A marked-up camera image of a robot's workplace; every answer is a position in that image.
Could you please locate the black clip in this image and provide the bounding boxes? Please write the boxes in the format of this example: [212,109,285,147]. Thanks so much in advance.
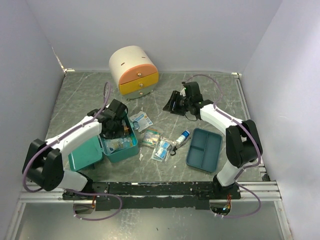
[170,147,177,156]

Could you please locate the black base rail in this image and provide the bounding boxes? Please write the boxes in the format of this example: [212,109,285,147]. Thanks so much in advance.
[62,181,241,211]

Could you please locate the round mini drawer cabinet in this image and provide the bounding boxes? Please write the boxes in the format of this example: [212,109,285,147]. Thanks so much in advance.
[108,45,159,100]

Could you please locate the elastic bandage roll in bag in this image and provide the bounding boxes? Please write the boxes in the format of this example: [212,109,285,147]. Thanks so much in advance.
[175,130,190,146]

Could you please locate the blue cotton ball bag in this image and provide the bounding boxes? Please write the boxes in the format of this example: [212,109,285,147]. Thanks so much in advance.
[103,136,137,155]

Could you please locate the brown bottle orange cap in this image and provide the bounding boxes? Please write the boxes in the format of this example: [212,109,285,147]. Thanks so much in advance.
[122,119,130,136]

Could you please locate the cotton swab packet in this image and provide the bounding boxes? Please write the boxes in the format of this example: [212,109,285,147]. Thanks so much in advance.
[141,127,163,148]

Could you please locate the white blue gauze packet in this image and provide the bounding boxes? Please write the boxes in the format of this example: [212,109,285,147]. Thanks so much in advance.
[129,111,153,133]

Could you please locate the small blue white packets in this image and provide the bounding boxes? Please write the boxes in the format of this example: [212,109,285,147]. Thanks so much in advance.
[151,139,173,162]

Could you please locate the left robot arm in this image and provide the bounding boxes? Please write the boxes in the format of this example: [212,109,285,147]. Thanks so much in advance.
[22,99,128,200]

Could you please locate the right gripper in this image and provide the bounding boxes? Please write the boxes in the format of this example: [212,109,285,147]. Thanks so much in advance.
[162,90,191,116]

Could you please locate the teal medicine box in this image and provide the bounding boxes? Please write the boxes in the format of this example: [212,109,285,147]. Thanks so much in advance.
[68,117,139,172]

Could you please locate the blue divided tray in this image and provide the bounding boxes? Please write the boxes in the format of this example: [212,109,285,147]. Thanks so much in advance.
[185,128,223,173]

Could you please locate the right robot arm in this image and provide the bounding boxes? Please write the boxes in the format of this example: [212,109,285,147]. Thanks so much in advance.
[162,81,263,199]

